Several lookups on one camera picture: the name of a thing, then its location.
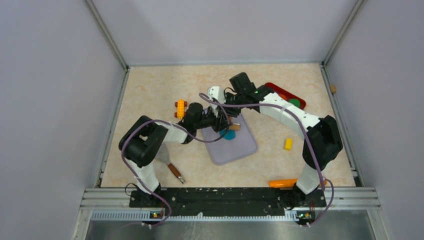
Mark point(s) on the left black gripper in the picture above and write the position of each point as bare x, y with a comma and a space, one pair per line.
219, 122

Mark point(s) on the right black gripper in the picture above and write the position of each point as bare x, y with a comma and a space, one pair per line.
233, 114

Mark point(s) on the wooden rolling pin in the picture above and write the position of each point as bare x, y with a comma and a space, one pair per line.
235, 127

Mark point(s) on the blue dough piece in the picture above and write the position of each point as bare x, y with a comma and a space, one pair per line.
228, 135

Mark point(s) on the lavender plastic tray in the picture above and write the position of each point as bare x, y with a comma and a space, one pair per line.
224, 151

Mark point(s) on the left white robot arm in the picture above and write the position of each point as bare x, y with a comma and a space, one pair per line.
147, 137

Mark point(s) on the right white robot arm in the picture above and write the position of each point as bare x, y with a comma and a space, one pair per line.
321, 137

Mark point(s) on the green dough disc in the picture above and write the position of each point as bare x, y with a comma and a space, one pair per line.
295, 102

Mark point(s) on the orange toy car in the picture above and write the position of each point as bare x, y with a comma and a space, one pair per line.
180, 109

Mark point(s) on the red plate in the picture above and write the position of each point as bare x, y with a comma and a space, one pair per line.
288, 94

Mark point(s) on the yellow block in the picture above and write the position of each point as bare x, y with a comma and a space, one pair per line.
288, 144

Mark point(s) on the small wooden block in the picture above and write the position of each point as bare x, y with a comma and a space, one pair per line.
332, 88

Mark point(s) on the orange carrot toy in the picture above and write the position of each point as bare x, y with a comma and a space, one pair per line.
282, 183

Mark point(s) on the metal scraper wooden handle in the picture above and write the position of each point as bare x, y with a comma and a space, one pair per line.
163, 156

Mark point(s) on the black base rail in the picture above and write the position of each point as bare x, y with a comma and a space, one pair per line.
227, 202

